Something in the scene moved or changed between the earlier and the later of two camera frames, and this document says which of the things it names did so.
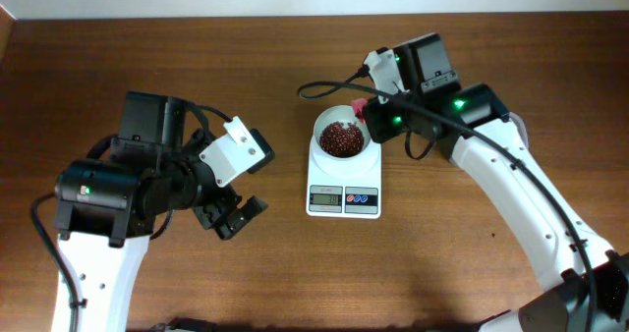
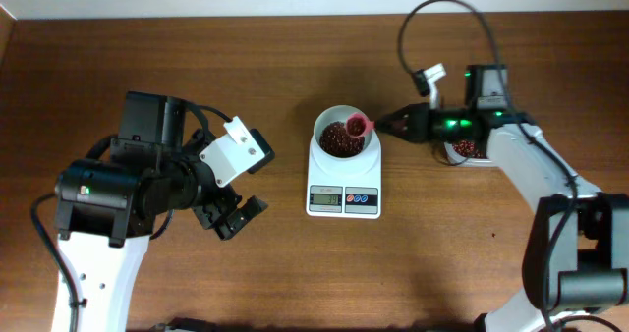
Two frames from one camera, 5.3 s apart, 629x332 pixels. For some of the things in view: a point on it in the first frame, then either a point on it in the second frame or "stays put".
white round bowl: [346, 115] stays put
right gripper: [375, 121] -> [424, 124]
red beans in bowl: [340, 140] stays put
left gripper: [240, 218] stays put
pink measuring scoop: [358, 106] -> [357, 124]
